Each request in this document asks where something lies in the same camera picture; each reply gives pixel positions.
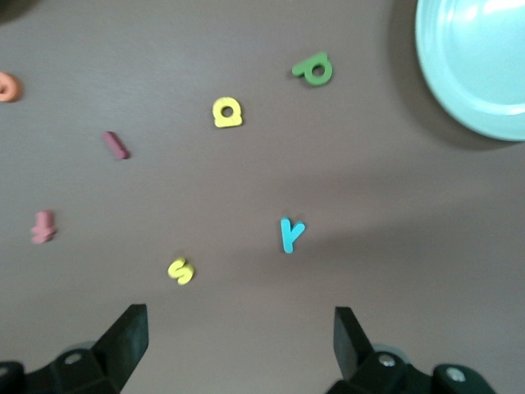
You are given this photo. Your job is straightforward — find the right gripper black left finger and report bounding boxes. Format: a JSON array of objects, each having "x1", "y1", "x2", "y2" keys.
[{"x1": 0, "y1": 303, "x2": 149, "y2": 394}]

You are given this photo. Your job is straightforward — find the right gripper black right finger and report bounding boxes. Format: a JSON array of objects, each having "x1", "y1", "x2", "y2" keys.
[{"x1": 326, "y1": 306, "x2": 498, "y2": 394}]

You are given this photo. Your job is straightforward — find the teal letter y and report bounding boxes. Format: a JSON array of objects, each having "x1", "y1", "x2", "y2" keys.
[{"x1": 280, "y1": 217, "x2": 307, "y2": 254}]

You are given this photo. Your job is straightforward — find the yellow letter d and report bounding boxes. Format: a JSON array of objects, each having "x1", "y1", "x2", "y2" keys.
[{"x1": 212, "y1": 96, "x2": 244, "y2": 129}]

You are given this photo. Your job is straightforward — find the green letter p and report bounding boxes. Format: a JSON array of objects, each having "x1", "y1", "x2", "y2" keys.
[{"x1": 291, "y1": 51, "x2": 335, "y2": 88}]

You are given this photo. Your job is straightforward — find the yellow letter s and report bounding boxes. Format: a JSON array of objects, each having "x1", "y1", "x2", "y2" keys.
[{"x1": 167, "y1": 256, "x2": 196, "y2": 286}]

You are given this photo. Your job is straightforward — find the pink letter f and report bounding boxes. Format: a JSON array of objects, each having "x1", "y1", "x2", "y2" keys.
[{"x1": 30, "y1": 209, "x2": 58, "y2": 245}]

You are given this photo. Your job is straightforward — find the brown table cover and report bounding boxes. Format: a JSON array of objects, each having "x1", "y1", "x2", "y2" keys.
[{"x1": 0, "y1": 0, "x2": 525, "y2": 394}]

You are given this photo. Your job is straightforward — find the dark red letter i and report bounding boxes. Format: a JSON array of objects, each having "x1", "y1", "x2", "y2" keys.
[{"x1": 101, "y1": 131, "x2": 131, "y2": 161}]

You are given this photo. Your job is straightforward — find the orange letter e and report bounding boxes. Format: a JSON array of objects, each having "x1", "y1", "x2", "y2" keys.
[{"x1": 0, "y1": 71, "x2": 24, "y2": 103}]

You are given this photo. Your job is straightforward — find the green plate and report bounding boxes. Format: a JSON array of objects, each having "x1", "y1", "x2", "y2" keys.
[{"x1": 414, "y1": 0, "x2": 525, "y2": 143}]

